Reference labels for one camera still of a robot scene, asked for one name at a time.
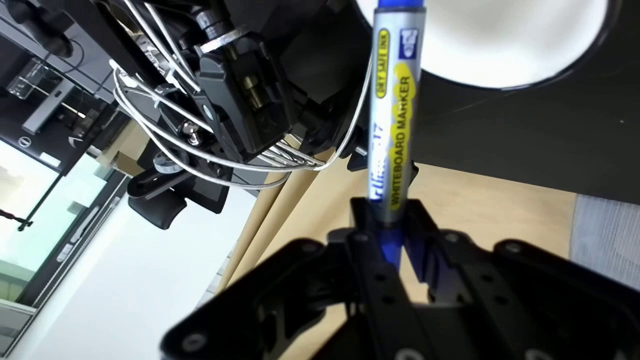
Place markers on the yellow enamel mug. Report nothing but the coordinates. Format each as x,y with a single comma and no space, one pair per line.
501,40

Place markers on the black tripod clamp rig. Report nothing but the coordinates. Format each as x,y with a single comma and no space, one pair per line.
241,87

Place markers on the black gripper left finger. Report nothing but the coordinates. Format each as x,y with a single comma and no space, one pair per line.
300,301

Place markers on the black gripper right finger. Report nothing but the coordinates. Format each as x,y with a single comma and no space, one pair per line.
521,306

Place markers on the aluminium framed white board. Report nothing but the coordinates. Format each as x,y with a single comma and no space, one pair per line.
41,220

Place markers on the blue whiteboard marker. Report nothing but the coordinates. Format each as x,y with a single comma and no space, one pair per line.
393,100

